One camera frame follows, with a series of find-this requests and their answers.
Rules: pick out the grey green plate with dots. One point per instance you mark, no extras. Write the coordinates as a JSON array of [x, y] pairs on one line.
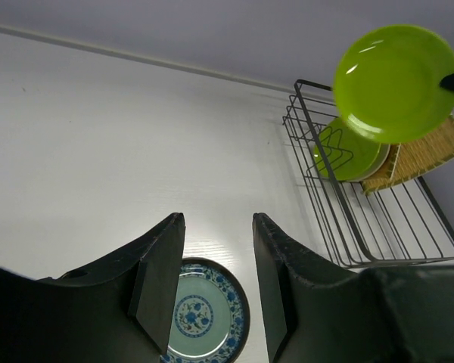
[[376, 164]]

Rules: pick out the wire dish rack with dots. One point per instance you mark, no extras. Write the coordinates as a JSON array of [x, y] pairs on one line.
[[402, 225]]

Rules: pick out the small bamboo tray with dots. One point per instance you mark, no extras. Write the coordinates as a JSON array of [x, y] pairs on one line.
[[383, 177]]

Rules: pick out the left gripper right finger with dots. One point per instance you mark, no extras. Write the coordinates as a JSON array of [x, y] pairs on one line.
[[316, 311]]

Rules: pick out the blue floral plate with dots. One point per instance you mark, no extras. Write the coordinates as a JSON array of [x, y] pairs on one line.
[[211, 316]]

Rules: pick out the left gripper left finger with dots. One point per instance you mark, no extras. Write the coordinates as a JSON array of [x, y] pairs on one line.
[[116, 309]]

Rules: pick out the large bamboo tray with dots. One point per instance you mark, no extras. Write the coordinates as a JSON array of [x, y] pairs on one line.
[[425, 154]]

